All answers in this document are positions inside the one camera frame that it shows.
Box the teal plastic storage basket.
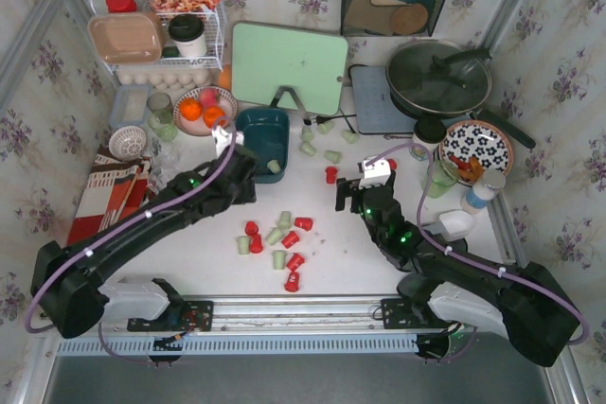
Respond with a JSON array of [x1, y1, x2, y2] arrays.
[[236, 108, 290, 184]]

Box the white plastic scoop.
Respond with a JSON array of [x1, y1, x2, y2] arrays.
[[424, 210, 475, 241]]

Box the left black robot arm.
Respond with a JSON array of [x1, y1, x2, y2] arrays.
[[30, 145, 258, 339]]

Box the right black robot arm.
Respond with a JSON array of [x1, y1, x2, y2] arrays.
[[335, 177, 582, 367]]

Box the red coffee capsule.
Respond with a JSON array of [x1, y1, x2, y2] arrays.
[[294, 217, 313, 231], [281, 231, 300, 249], [284, 272, 300, 293], [244, 221, 259, 237], [325, 167, 338, 184], [286, 253, 306, 272], [249, 234, 263, 254]]

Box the white strainer basket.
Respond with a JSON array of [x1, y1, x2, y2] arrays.
[[108, 126, 147, 161]]

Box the clear glass cup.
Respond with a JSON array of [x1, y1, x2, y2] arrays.
[[148, 167, 175, 193]]

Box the grey induction cooker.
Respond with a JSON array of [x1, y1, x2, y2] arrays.
[[348, 64, 416, 136]]

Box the pink fruit bowl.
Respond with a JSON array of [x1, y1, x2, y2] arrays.
[[173, 86, 238, 136]]

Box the pink peach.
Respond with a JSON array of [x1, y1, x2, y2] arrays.
[[198, 87, 221, 109]]

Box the green glass cup right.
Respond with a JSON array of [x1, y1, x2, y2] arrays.
[[421, 159, 459, 199]]

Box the green glass cup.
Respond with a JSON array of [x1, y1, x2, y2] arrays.
[[148, 111, 177, 142], [421, 159, 459, 199]]

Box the black lid seasoning jar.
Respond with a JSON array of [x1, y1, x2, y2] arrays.
[[410, 115, 447, 161]]

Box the metal cutting board stand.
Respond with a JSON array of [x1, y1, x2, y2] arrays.
[[267, 85, 312, 120]]

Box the grey glass cup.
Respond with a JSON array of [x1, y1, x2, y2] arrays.
[[147, 92, 173, 123]]

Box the carrot pieces on plate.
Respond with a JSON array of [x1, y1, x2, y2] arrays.
[[449, 155, 485, 182]]

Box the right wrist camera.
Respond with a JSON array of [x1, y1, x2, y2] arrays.
[[358, 157, 394, 189]]

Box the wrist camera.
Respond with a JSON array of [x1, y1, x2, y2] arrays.
[[358, 157, 394, 189], [212, 126, 244, 157]]

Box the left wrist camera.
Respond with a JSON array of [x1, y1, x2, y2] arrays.
[[212, 126, 244, 157]]

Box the black power plug cable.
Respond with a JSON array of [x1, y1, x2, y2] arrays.
[[302, 110, 359, 133]]

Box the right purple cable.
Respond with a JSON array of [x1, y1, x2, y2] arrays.
[[366, 142, 591, 346]]

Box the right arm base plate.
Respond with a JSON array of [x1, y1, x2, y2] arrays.
[[381, 298, 449, 329]]

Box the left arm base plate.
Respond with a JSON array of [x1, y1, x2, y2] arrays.
[[127, 300, 214, 332]]

